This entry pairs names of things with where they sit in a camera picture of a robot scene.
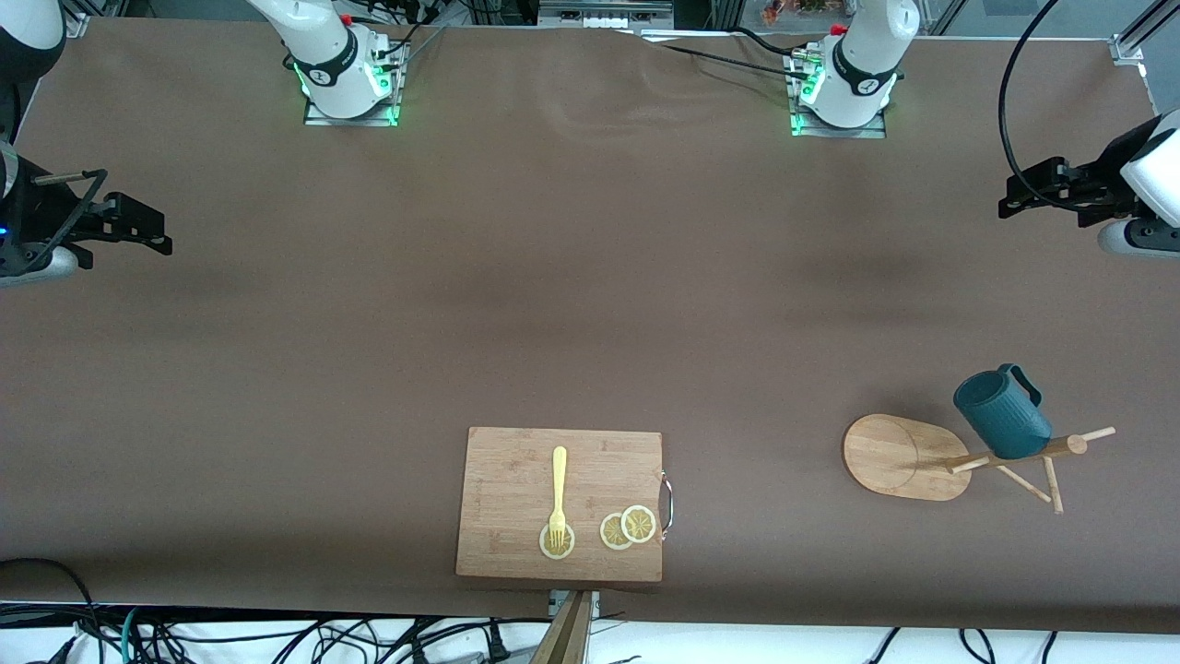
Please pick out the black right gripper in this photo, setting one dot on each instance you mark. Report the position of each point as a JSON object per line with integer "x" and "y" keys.
{"x": 37, "y": 224}

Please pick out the brown table cover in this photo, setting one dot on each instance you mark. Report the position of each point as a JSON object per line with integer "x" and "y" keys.
{"x": 590, "y": 277}

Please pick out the teal ribbed mug yellow inside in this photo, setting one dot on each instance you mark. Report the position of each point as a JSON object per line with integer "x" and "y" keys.
{"x": 1005, "y": 420}

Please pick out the yellow plastic fork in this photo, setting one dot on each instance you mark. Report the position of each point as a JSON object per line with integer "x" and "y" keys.
{"x": 559, "y": 480}

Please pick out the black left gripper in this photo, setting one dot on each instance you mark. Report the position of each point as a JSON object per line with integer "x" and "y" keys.
{"x": 1093, "y": 189}

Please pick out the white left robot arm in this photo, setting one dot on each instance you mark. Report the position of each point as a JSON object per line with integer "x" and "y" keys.
{"x": 867, "y": 65}

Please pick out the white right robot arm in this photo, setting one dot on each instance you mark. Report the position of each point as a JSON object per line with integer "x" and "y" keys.
{"x": 323, "y": 55}

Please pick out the small metal bracket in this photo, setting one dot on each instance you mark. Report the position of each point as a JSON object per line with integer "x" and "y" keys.
{"x": 554, "y": 601}

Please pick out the white power strip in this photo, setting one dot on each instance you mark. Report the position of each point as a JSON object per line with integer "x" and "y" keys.
{"x": 599, "y": 17}

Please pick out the yellow lemon slice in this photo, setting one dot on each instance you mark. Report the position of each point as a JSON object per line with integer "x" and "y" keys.
{"x": 610, "y": 533}
{"x": 639, "y": 524}
{"x": 568, "y": 548}

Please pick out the wooden beam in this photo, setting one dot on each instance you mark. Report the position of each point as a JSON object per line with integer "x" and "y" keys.
{"x": 567, "y": 641}

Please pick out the wooden mug tree rack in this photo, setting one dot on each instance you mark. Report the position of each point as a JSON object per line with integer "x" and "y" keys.
{"x": 894, "y": 456}

